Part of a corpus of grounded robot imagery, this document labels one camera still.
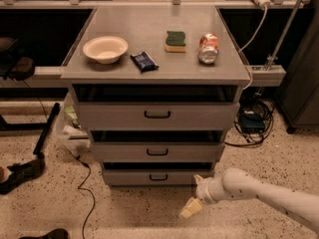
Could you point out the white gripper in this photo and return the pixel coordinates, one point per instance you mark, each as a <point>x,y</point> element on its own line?
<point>202,192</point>

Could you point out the grey bottom drawer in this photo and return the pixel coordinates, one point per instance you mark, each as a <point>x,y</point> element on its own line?
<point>154,173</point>

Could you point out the grey drawer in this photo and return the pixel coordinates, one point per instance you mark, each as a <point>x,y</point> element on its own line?
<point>147,145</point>
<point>154,173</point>
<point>155,107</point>

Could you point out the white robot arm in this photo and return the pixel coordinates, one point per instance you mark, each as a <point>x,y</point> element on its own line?
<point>237,184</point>

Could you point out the grey middle drawer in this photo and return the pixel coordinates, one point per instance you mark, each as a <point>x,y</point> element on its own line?
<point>147,145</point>

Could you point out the grey drawer cabinet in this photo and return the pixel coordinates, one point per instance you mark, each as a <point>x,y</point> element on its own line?
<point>144,27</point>

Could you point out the grey top drawer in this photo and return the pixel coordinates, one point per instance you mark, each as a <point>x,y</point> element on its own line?
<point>155,107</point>

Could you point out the crushed red soda can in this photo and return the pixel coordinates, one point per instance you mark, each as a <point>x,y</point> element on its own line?
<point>208,48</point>

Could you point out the dark blue snack packet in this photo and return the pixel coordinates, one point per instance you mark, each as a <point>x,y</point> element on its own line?
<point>144,62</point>

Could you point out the dark grey side cabinet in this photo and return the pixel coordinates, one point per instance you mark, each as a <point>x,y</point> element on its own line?
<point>298,96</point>

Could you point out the clear plastic bag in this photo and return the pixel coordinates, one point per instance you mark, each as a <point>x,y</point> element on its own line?
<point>68,130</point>

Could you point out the green yellow sponge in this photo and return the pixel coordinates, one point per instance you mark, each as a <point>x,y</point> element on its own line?
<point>175,42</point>

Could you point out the black bar on floor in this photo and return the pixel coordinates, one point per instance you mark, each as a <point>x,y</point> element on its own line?
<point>38,148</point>

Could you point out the dark shoe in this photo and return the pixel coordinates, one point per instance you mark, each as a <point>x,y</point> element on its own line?
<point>16,174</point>

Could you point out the metal diagonal pole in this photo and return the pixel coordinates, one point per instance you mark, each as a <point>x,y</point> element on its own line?
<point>273,56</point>

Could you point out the dark office chair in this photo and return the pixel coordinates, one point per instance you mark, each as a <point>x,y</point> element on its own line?
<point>13,64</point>

